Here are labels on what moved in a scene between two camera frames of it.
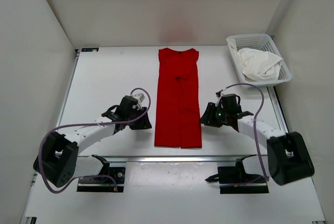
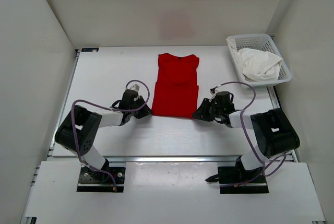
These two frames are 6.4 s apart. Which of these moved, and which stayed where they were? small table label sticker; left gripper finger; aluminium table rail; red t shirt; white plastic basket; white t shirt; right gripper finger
Moved: red t shirt; left gripper finger; right gripper finger
Stayed: white plastic basket; small table label sticker; aluminium table rail; white t shirt
